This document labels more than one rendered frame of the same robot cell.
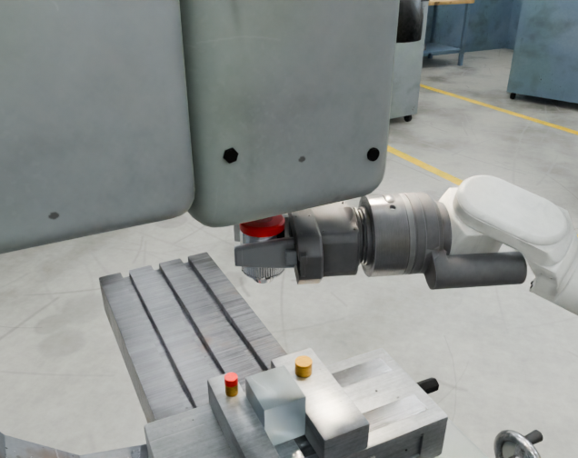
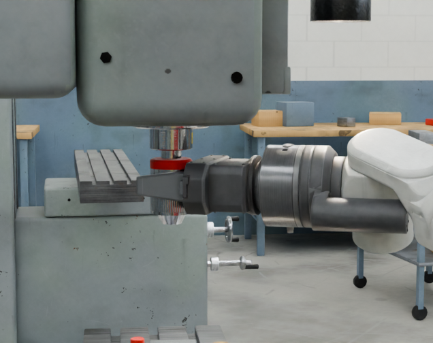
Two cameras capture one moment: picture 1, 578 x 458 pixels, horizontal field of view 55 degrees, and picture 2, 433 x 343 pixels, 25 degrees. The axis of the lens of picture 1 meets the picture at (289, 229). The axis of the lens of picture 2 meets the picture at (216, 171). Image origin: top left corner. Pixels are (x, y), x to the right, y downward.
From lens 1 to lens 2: 65 cm
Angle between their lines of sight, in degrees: 29
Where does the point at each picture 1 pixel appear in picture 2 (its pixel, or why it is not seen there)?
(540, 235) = (404, 169)
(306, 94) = (171, 18)
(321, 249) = (203, 173)
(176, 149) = (58, 39)
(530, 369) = not seen: outside the picture
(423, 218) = (310, 159)
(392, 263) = (276, 200)
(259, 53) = not seen: outside the picture
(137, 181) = (28, 57)
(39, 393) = not seen: outside the picture
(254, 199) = (125, 98)
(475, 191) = (365, 137)
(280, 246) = (175, 177)
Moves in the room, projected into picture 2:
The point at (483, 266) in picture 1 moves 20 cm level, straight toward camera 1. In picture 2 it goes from (359, 205) to (222, 231)
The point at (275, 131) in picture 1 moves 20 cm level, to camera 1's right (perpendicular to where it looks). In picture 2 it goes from (144, 44) to (342, 43)
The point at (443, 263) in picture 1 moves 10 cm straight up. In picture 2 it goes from (321, 199) to (322, 100)
